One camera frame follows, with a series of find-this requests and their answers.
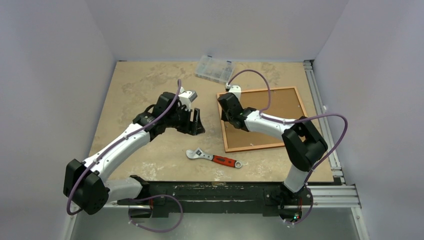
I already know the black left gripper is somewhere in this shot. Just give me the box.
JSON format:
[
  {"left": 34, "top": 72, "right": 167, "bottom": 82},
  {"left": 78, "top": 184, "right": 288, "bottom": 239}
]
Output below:
[{"left": 165, "top": 104, "right": 204, "bottom": 136}]

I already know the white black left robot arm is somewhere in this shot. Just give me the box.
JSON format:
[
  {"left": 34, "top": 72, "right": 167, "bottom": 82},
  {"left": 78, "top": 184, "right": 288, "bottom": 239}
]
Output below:
[{"left": 63, "top": 90, "right": 205, "bottom": 216}]

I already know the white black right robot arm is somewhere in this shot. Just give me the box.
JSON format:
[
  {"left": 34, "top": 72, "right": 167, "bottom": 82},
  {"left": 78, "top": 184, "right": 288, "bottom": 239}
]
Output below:
[{"left": 217, "top": 92, "right": 328, "bottom": 204}]

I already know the clear plastic organizer box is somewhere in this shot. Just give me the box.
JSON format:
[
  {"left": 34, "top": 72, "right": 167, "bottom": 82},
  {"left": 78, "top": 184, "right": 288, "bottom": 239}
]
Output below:
[{"left": 194, "top": 55, "right": 236, "bottom": 85}]

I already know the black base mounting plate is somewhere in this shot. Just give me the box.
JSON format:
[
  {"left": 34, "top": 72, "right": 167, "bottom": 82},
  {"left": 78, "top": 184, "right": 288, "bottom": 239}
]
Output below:
[{"left": 116, "top": 175, "right": 314, "bottom": 220}]

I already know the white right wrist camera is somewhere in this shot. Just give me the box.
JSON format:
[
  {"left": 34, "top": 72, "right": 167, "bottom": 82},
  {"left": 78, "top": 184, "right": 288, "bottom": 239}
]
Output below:
[{"left": 225, "top": 83, "right": 242, "bottom": 101}]

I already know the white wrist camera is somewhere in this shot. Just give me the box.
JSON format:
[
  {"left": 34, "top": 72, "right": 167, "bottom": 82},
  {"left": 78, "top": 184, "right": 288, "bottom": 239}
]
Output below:
[
  {"left": 225, "top": 83, "right": 242, "bottom": 101},
  {"left": 178, "top": 90, "right": 198, "bottom": 111}
]

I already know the red handled adjustable wrench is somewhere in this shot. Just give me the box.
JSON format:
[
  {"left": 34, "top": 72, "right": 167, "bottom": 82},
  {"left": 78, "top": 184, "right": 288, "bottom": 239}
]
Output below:
[{"left": 185, "top": 147, "right": 243, "bottom": 169}]

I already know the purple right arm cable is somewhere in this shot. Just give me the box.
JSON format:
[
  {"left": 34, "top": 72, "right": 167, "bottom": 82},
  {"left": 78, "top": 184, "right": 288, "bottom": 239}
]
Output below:
[{"left": 226, "top": 68, "right": 349, "bottom": 227}]

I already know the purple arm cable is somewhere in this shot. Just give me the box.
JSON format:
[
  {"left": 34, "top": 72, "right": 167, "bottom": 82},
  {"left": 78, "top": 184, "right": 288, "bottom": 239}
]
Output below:
[
  {"left": 66, "top": 78, "right": 183, "bottom": 216},
  {"left": 226, "top": 68, "right": 349, "bottom": 227}
]

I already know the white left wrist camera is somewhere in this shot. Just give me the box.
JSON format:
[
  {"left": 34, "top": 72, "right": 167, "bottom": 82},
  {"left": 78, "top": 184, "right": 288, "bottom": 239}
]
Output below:
[{"left": 178, "top": 90, "right": 198, "bottom": 111}]

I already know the aluminium right side rail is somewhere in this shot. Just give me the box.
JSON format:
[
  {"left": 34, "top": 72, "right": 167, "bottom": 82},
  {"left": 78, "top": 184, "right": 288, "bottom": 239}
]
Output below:
[{"left": 303, "top": 60, "right": 346, "bottom": 185}]

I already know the aluminium rail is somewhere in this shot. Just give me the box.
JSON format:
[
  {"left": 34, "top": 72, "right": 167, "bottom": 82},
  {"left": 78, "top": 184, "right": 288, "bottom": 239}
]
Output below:
[
  {"left": 303, "top": 60, "right": 346, "bottom": 185},
  {"left": 99, "top": 185, "right": 360, "bottom": 211}
]

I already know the aluminium front rail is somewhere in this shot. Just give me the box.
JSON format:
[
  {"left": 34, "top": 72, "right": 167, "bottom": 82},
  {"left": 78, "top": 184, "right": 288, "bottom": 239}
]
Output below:
[{"left": 99, "top": 185, "right": 360, "bottom": 211}]

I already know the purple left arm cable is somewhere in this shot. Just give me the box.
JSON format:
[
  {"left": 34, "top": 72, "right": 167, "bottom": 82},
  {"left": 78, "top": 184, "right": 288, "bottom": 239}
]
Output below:
[{"left": 66, "top": 78, "right": 183, "bottom": 216}]

